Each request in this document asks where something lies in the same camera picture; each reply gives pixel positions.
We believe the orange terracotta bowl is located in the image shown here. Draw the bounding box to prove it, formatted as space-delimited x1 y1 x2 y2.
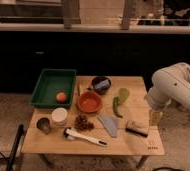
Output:
77 91 102 113

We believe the blue-grey sponge block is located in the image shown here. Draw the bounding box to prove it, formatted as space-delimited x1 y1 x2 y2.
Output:
94 79 110 90

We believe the white paper cup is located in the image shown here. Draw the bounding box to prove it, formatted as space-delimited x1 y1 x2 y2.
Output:
51 107 68 126

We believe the light green plastic cup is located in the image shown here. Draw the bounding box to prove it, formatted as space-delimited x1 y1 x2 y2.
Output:
118 88 130 104

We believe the orange peach fruit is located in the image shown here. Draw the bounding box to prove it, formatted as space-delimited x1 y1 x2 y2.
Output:
56 92 68 103

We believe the dark bowl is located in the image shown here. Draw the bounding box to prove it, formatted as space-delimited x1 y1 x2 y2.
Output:
92 76 111 95

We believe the wooden table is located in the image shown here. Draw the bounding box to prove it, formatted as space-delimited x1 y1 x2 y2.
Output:
21 76 164 160

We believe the white black handled brush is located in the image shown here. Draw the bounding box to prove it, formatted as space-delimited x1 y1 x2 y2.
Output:
64 128 107 146

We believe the small metal cup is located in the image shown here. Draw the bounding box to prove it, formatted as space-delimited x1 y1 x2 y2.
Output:
36 117 52 134

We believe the green plastic tray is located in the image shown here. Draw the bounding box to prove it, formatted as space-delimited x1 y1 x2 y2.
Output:
31 69 76 109

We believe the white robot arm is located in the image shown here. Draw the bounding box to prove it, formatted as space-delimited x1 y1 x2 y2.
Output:
146 62 190 111

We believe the small yellow-green vegetable piece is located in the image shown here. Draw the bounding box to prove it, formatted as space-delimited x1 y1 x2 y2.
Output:
78 84 82 96

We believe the bunch of dark grapes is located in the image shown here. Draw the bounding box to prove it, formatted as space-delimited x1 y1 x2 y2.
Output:
75 115 94 131

